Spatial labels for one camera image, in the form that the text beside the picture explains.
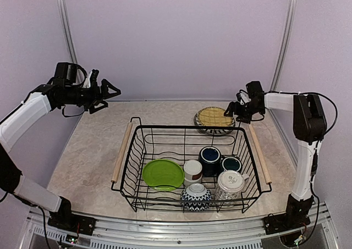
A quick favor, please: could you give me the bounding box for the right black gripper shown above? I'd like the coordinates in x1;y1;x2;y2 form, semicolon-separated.
224;101;263;123

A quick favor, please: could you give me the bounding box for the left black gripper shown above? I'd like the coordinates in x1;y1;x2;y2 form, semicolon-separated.
62;78;121;114

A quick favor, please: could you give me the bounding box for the woven bamboo plate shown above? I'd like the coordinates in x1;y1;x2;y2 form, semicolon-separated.
195;107;234;127

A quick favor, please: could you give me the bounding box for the black white striped plate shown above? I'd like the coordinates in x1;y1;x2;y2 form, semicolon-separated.
194;114;235;136

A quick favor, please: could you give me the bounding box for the white brown banded cup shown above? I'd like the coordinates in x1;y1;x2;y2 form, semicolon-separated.
183;159;202;187

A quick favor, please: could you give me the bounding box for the green plastic plate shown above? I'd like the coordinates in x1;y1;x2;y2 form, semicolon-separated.
142;159;185;191

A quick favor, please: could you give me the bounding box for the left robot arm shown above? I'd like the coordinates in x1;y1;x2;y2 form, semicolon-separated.
1;62;121;230

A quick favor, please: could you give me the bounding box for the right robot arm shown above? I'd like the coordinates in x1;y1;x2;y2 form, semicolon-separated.
224;81;338;202

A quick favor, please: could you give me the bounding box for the navy blue mug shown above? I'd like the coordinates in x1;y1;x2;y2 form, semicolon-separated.
198;146;221;177

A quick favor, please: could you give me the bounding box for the dark teal mug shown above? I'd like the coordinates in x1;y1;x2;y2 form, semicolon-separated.
219;156;243;173

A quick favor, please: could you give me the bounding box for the white floral patterned mug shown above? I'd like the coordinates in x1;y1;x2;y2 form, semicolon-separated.
214;170;249;201

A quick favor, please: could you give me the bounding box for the blue white patterned bowl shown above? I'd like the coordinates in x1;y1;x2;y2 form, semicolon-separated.
180;183;212;212

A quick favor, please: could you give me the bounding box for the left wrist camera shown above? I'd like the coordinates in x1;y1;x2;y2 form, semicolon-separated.
82;69;99;88

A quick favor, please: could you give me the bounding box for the left wooden rack handle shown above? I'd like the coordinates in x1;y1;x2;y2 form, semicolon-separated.
111;121;133;184

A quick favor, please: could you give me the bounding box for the wooden rack handle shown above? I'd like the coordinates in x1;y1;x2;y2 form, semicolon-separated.
248;124;272;185
111;121;133;184

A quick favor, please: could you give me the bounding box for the right wooden rack handle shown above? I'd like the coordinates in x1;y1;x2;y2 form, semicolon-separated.
248;124;272;185

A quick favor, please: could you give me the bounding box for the black wire dish rack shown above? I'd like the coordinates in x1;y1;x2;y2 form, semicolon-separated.
111;117;264;212

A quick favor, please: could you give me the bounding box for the left aluminium corner post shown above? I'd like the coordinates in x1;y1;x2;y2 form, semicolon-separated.
57;0;78;64

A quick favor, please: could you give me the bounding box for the aluminium corner post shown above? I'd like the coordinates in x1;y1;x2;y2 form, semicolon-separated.
57;0;78;64
270;0;297;90

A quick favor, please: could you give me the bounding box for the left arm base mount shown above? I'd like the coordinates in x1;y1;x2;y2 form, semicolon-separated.
48;197;96;236

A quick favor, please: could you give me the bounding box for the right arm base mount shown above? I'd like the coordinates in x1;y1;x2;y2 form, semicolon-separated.
263;194;314;235

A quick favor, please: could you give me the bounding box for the right aluminium corner post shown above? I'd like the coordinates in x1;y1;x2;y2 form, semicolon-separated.
270;0;297;90

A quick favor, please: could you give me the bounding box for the aluminium front rail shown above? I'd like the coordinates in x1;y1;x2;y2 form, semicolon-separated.
16;206;340;248

